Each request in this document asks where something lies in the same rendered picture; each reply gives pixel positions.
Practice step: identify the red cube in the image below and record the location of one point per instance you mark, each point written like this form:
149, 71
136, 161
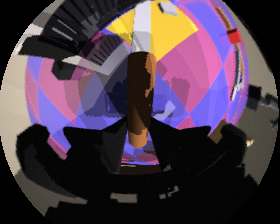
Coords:
234, 36

